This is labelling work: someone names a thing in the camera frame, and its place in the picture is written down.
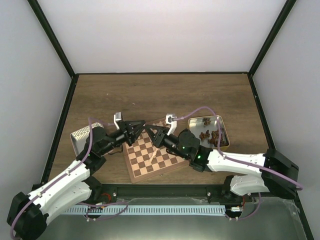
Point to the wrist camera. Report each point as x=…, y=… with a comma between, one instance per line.
x=170, y=119
x=118, y=118

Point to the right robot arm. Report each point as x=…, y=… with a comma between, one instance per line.
x=269, y=172

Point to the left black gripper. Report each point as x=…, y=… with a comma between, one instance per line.
x=129, y=131

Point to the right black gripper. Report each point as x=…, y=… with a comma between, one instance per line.
x=158, y=139

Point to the left metal tray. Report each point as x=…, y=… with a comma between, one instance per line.
x=78, y=139

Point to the right metal tray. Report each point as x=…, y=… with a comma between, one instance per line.
x=206, y=129

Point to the light blue cable duct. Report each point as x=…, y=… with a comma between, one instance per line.
x=150, y=210

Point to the black front rail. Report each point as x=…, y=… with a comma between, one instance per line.
x=213, y=193

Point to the black frame posts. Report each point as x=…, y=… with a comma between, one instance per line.
x=41, y=17

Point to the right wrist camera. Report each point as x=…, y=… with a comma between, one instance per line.
x=170, y=119

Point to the wooden chess board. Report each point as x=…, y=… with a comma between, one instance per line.
x=144, y=160

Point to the pile of dark chess pieces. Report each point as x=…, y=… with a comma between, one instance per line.
x=212, y=136

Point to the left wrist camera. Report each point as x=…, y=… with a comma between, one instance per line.
x=118, y=118

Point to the metal tray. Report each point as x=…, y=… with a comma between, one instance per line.
x=206, y=129
x=78, y=139

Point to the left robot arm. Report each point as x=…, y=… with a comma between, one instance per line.
x=30, y=214

